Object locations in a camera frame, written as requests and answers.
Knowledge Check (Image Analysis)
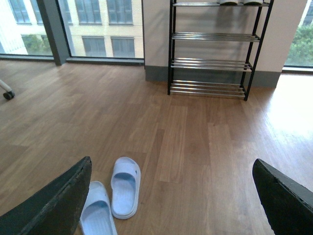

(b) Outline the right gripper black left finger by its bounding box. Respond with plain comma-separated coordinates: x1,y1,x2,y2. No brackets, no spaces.
0,156,92,235

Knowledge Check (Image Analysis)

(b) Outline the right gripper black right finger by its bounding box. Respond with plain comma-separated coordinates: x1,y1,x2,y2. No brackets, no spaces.
252,159,313,235

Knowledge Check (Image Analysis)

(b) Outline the light blue slipper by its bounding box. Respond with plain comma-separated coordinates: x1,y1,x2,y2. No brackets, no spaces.
111,157,141,220
80,181,117,235

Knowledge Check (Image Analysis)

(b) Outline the grey sneaker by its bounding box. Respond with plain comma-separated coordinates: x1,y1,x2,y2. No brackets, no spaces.
218,0,239,6
243,0,264,5

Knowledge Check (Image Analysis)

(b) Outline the black metal shoe rack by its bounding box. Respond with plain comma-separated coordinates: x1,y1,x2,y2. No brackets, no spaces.
167,0,274,101

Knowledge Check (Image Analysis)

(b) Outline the white chair leg with caster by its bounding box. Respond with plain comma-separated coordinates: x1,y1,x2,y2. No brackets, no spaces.
0,80,15,100

